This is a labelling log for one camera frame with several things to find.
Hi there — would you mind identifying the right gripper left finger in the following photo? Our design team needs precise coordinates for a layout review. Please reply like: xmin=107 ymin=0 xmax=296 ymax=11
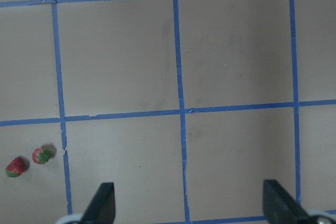
xmin=79 ymin=182 xmax=116 ymax=224

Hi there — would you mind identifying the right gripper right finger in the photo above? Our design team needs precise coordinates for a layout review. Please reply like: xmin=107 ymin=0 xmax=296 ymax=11
xmin=262 ymin=179 xmax=309 ymax=224

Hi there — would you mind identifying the red strawberry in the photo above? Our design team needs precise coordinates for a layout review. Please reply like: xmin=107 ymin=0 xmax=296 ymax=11
xmin=5 ymin=157 xmax=25 ymax=178
xmin=32 ymin=147 xmax=52 ymax=165

